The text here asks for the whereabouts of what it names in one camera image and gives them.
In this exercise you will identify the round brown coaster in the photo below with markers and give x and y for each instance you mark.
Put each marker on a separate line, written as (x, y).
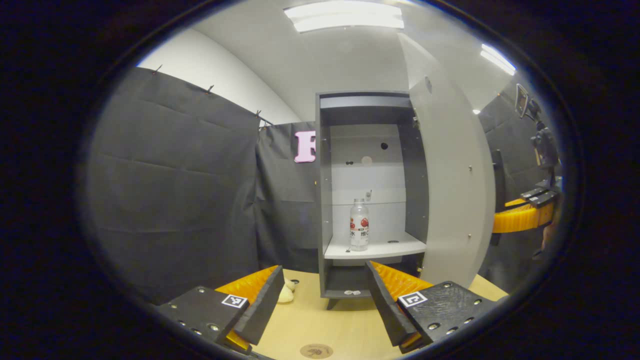
(316, 351)

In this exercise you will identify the clear plastic bottle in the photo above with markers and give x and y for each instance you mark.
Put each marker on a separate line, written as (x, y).
(359, 230)

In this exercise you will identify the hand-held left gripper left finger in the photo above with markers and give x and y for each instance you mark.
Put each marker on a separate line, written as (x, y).
(260, 305)

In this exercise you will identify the white cabinet shelf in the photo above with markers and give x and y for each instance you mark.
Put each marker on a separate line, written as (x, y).
(385, 247)

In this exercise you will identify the black backdrop cloth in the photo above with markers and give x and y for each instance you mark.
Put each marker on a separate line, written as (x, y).
(170, 200)
(285, 215)
(515, 150)

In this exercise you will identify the cream soft object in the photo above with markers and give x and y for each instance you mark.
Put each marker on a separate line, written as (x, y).
(286, 294)

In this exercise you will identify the light grey cabinet door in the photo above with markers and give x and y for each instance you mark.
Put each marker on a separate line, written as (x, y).
(450, 200)

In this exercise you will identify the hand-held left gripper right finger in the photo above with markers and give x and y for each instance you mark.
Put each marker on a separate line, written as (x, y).
(385, 300)

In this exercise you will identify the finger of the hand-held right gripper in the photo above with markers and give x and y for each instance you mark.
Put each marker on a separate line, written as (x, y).
(520, 217)

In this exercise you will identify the dark grey cabinet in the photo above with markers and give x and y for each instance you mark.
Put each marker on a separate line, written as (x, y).
(323, 200)

